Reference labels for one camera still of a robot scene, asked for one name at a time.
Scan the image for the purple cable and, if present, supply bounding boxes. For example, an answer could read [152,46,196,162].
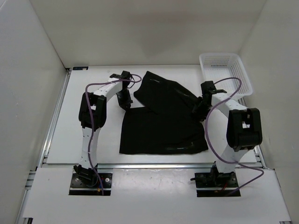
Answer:
[85,73,142,196]
[205,77,264,196]

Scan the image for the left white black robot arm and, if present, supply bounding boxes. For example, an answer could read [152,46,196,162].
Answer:
[74,78,134,188]

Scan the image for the white perforated plastic basket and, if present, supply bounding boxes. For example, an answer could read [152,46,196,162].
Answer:
[199,53,253,100]

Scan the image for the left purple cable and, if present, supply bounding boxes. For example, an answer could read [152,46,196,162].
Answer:
[85,73,142,196]

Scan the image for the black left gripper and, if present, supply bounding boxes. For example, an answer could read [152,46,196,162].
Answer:
[115,90,132,111]

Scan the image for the small dark corner label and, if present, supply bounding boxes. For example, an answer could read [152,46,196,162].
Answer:
[72,66,89,70]

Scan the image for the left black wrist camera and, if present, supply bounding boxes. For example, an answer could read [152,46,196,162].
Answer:
[110,70,132,80]

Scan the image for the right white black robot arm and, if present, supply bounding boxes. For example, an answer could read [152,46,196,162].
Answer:
[192,91,263,187]

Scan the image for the black shorts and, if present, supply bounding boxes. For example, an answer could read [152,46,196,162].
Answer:
[119,71,208,155]

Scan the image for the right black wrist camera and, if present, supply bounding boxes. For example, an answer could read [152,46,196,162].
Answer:
[200,81,227,96]

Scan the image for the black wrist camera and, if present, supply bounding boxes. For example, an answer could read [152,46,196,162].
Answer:
[200,81,227,96]
[110,70,132,80]

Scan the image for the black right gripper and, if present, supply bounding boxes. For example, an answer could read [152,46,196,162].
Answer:
[191,96,212,120]

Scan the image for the silver aluminium table rail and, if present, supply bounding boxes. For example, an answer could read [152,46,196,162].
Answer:
[37,67,266,170]

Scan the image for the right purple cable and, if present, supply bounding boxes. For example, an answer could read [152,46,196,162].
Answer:
[205,77,264,196]

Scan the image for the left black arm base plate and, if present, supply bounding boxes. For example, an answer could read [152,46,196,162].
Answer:
[69,170,113,196]

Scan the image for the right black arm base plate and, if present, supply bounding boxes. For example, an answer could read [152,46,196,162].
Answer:
[190,168,241,197]

